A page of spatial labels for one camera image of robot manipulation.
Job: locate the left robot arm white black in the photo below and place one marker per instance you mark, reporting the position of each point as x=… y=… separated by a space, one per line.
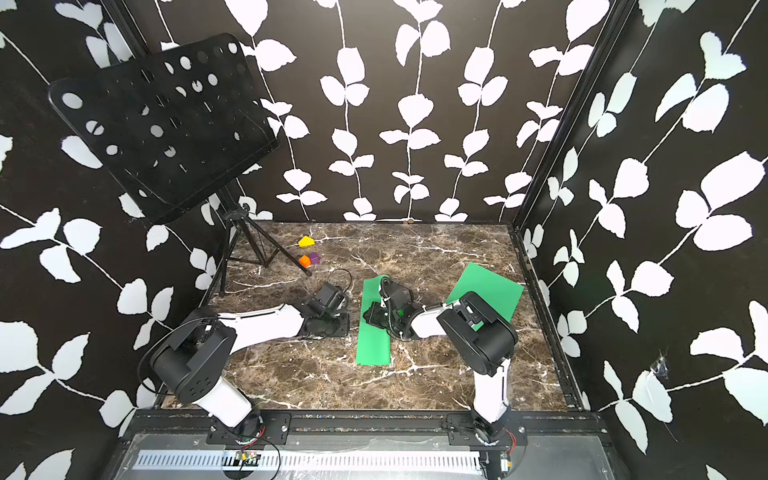
x=191 y=358

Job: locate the black perforated music stand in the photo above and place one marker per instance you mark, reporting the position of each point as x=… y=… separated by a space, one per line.
x=173 y=128

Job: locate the yellow toy block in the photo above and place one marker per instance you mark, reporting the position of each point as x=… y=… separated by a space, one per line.
x=306 y=242

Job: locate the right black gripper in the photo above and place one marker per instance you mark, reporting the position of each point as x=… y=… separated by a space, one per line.
x=374 y=311

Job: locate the black front mounting rail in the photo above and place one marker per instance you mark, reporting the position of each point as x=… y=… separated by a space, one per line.
x=456 y=426

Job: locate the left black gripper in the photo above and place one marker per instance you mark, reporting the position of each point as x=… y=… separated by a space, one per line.
x=344 y=328

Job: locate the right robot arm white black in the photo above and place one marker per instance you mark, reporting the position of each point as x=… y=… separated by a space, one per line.
x=484 y=340

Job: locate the white slotted cable duct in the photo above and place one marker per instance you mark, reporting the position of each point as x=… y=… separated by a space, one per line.
x=270 y=460

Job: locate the green rectangular paper sheet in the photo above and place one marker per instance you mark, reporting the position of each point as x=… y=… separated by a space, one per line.
x=373 y=344

